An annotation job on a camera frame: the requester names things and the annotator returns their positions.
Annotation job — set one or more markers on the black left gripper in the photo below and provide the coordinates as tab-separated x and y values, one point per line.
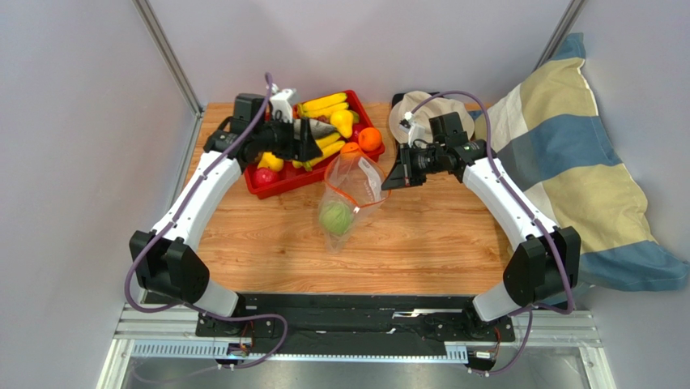
305	149

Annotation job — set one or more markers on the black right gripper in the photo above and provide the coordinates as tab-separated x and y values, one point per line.
406	166

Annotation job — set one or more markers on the grey fish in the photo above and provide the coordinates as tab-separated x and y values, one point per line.
319	130

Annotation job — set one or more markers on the clear zip top bag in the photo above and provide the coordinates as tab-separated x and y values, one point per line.
354	179

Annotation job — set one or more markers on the red apple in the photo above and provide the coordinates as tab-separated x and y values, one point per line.
263	177

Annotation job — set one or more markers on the green cabbage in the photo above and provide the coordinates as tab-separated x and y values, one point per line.
335	217

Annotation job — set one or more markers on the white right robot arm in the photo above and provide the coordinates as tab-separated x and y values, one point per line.
545	258

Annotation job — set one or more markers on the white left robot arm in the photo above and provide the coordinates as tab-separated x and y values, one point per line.
165	259

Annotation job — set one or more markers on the small orange tangerine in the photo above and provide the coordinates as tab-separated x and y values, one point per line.
350	147

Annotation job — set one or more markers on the yellow pear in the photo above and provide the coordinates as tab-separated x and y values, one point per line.
342	121

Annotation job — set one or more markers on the yellow banana in tray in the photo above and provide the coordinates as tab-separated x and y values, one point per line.
323	106

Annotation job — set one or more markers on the red plastic tray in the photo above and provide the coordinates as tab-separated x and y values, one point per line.
290	178

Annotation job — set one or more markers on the orange fruit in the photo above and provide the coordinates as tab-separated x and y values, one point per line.
369	139

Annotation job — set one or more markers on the beige bucket hat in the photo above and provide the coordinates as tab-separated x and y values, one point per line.
434	108

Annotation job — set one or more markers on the black object under hat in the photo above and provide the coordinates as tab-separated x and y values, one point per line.
398	97

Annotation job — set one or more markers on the striped pillow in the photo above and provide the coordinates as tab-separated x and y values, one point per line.
551	141

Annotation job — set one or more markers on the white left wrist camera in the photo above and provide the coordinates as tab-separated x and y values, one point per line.
282	102

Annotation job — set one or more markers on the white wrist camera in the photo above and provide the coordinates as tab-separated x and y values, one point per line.
282	102
413	131

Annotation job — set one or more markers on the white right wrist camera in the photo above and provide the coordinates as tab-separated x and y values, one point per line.
413	131

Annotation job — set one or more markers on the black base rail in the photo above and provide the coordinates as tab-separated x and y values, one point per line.
358	325

